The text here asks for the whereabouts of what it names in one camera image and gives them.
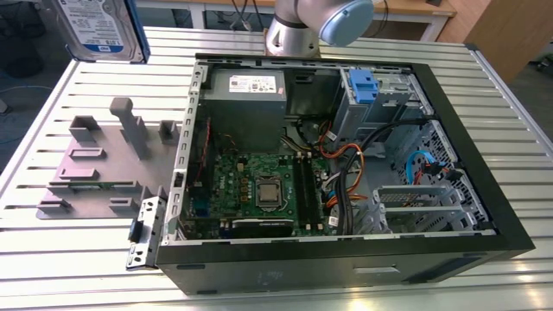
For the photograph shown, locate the metal expansion slot bracket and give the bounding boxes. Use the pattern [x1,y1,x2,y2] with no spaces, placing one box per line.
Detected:
[124,194,169,271]

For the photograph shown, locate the green motherboard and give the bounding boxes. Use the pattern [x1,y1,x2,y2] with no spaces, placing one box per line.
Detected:
[178,152,342,240]

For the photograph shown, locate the green RAM stick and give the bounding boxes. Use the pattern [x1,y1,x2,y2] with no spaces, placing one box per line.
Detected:
[68,183,116,192]

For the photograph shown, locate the hard disk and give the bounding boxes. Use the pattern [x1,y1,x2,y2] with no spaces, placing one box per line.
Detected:
[50,0,152,63]

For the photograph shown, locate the CPU socket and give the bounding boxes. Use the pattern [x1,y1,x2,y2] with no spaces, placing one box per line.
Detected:
[252,174,289,212]

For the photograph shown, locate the black graphics card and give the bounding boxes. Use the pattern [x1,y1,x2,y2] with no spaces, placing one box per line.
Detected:
[217,218,294,239]

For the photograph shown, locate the brown wooden cabinet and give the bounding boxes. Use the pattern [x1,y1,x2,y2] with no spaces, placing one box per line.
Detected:
[463,0,553,85]

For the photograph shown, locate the grey power supply unit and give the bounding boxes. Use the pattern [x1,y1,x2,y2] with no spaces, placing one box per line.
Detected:
[201,68,289,153]

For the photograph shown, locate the metal disk bay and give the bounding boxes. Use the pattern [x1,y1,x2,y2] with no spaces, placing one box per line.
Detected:
[370,184,485,234]

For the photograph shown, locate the silver CPU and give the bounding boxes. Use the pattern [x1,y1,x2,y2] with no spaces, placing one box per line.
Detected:
[257,184,281,203]

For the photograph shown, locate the power wire with black connector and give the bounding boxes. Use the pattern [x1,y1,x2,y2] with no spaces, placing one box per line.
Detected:
[418,163,463,186]

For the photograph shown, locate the black PC case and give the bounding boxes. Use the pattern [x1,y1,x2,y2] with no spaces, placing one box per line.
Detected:
[153,52,537,296]

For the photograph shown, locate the blue plastic drive latch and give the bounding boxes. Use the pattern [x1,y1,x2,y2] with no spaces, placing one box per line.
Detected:
[348,68,380,105]

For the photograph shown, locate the wooden desk with white frame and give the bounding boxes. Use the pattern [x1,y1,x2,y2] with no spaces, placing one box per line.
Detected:
[170,0,458,43]

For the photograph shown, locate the black RAM slot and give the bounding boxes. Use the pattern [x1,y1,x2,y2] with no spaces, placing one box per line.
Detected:
[302,152,325,229]
[292,152,313,230]

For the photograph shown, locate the thick black cable bundle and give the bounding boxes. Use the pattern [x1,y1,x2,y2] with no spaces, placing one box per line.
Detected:
[334,118,426,236]

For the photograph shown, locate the orange wire bundle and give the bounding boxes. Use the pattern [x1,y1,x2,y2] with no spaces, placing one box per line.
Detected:
[318,121,368,208]

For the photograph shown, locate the blue data wire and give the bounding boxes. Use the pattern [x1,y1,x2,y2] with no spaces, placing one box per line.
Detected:
[405,149,437,185]

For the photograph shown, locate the grey parts rack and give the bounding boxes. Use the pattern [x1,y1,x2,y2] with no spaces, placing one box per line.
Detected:
[36,98,182,222]

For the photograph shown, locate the grey metal drive cage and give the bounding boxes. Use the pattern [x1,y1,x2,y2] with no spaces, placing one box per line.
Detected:
[332,66,436,143]

